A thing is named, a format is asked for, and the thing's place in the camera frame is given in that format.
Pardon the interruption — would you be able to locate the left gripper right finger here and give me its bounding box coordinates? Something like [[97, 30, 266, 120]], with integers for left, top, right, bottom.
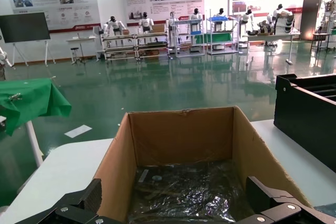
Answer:
[[236, 176, 336, 224]]

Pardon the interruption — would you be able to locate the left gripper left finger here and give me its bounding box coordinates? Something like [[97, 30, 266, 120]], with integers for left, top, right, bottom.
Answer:
[[15, 178, 116, 224]]

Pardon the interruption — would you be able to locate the grey antistatic plastic bag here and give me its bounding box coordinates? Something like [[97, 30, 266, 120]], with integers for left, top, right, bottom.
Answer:
[[313, 202, 336, 218]]

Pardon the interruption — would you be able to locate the bagged graphics card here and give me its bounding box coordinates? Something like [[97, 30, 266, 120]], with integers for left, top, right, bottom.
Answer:
[[128, 159, 257, 223]]

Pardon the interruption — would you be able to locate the brown cardboard box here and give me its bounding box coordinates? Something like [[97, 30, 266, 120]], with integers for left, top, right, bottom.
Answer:
[[93, 105, 313, 224]]

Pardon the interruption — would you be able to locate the white paper sheet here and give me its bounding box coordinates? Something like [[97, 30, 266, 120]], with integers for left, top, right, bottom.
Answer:
[[64, 124, 93, 139]]

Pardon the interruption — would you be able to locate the black slotted plastic crate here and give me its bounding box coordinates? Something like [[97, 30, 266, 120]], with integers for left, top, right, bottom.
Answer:
[[274, 73, 336, 164]]

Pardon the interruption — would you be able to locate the green cloth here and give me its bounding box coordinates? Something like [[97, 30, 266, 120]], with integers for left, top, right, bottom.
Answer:
[[0, 78, 72, 137]]

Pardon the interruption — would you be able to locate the black stool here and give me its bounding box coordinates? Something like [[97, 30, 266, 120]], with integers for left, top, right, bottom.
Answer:
[[70, 47, 80, 65]]

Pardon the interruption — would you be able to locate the small white desk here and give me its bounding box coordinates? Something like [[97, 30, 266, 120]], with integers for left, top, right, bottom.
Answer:
[[65, 36, 98, 62]]

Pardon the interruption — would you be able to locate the long white work table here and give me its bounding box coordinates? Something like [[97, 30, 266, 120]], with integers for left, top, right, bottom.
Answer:
[[243, 31, 301, 65]]

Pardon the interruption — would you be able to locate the metal roller rack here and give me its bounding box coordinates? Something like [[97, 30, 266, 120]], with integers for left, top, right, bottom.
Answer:
[[135, 31, 170, 59], [101, 34, 138, 61]]

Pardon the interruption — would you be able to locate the small dark side table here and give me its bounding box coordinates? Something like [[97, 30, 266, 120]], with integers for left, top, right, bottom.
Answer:
[[310, 33, 332, 54]]

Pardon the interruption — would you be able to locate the white black humanoid robot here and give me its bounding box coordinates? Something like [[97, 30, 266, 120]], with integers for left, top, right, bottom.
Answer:
[[165, 11, 177, 49], [103, 16, 127, 37], [239, 8, 256, 49], [271, 3, 296, 35], [213, 8, 229, 29], [138, 12, 156, 35], [188, 8, 204, 51], [319, 0, 336, 35]]

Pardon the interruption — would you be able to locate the black display on stand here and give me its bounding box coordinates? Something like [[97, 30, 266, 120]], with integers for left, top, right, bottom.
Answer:
[[0, 12, 57, 67]]

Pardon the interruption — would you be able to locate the white shelf with blue tray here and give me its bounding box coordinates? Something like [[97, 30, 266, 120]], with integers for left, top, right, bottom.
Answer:
[[206, 16, 240, 56]]

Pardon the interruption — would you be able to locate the dark tall cabinet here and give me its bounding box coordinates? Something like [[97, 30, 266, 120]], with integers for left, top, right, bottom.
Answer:
[[300, 0, 323, 34]]

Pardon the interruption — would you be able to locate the white metal shelf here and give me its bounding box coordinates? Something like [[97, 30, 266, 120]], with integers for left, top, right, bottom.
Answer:
[[172, 17, 206, 58]]

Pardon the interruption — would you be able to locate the white metal table frame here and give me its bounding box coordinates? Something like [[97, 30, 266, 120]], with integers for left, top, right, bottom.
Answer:
[[24, 119, 45, 168]]

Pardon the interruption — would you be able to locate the wall poster with round icons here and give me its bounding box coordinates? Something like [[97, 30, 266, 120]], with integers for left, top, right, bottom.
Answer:
[[6, 0, 102, 34]]

